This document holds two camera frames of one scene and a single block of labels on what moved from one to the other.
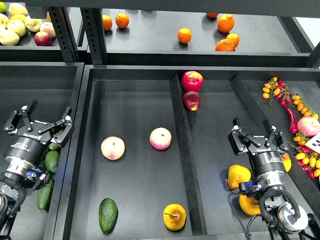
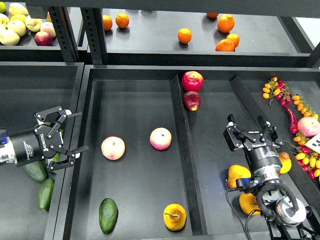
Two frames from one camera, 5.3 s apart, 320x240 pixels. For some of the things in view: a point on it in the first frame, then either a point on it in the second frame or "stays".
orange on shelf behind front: [234, 38] stays
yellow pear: [174, 217] stays
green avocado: [108, 214] stays
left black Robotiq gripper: [27, 141] to [41, 143]
